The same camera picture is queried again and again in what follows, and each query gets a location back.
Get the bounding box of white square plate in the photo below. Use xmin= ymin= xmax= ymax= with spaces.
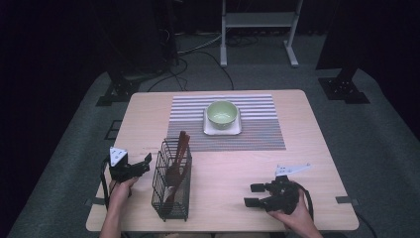
xmin=202 ymin=107 xmax=243 ymax=137

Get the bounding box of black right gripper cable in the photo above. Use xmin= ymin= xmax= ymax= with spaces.
xmin=295 ymin=181 xmax=315 ymax=222

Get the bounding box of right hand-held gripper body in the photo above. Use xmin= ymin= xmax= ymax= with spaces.
xmin=263 ymin=163 xmax=312 ymax=215

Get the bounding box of black wire basket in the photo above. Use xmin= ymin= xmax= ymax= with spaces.
xmin=151 ymin=138 xmax=193 ymax=223

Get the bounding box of black stand base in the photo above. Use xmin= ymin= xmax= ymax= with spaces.
xmin=317 ymin=67 xmax=371 ymax=105
xmin=95 ymin=70 xmax=142 ymax=107

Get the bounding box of person's right hand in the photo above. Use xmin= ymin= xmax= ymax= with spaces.
xmin=266 ymin=189 xmax=320 ymax=233

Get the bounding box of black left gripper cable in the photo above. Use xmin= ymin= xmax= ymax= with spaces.
xmin=100 ymin=158 xmax=115 ymax=211

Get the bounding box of grey tape strip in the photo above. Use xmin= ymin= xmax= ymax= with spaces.
xmin=83 ymin=197 xmax=107 ymax=207
xmin=335 ymin=195 xmax=360 ymax=206

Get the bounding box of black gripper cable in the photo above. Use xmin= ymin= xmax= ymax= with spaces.
xmin=100 ymin=158 xmax=115 ymax=211
xmin=295 ymin=181 xmax=315 ymax=222

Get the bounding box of person's left hand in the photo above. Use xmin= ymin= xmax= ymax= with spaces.
xmin=108 ymin=177 xmax=140 ymax=208

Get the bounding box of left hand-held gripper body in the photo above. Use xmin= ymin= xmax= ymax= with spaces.
xmin=108 ymin=146 xmax=145 ymax=183

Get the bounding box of brown wooden utensil handle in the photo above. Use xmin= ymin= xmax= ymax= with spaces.
xmin=177 ymin=133 xmax=192 ymax=173

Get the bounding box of dark equipment cabinet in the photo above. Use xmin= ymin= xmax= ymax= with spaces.
xmin=107 ymin=0 xmax=180 ymax=75

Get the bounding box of black floor cable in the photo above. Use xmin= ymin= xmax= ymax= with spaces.
xmin=147 ymin=50 xmax=236 ymax=92

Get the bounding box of white metal stand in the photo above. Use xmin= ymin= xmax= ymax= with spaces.
xmin=220 ymin=0 xmax=304 ymax=69

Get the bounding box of striped placemat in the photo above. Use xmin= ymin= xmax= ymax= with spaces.
xmin=165 ymin=93 xmax=287 ymax=153

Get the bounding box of green bowl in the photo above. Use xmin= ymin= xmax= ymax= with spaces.
xmin=206 ymin=99 xmax=240 ymax=131

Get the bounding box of grey floor cable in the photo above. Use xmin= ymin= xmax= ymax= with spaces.
xmin=177 ymin=32 xmax=223 ymax=57

